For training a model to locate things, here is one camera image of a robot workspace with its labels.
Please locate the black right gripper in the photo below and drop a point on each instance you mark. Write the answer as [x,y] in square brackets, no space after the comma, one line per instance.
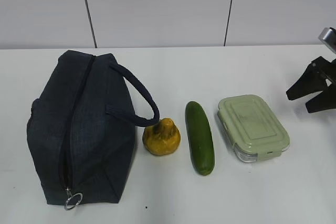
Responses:
[310,81]

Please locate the green cucumber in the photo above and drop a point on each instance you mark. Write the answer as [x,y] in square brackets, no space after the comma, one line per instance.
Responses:
[200,138]

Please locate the yellow pear-shaped squash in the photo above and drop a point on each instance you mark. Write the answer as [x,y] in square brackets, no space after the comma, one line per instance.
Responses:
[162,138]

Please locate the dark blue lunch bag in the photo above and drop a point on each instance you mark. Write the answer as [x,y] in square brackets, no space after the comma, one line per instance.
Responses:
[82,130]

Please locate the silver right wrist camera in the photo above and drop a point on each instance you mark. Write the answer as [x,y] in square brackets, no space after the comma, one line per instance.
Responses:
[328,38]

